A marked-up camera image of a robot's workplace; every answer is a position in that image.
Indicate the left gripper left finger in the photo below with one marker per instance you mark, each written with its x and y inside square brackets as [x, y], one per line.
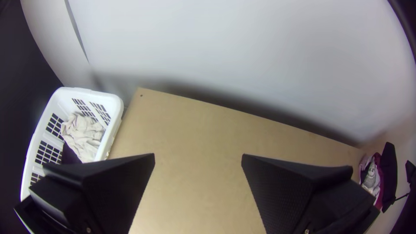
[107, 191]

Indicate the heap of clothes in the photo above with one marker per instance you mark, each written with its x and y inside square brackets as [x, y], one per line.
[370, 177]

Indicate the white laundry basket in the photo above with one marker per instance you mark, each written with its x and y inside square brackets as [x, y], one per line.
[65, 97]

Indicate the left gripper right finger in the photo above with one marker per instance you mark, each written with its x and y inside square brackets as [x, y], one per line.
[292, 195]

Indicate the dark garment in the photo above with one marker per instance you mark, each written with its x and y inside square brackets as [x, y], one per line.
[70, 156]

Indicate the cream garment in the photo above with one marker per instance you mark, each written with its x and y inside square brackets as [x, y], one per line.
[83, 136]

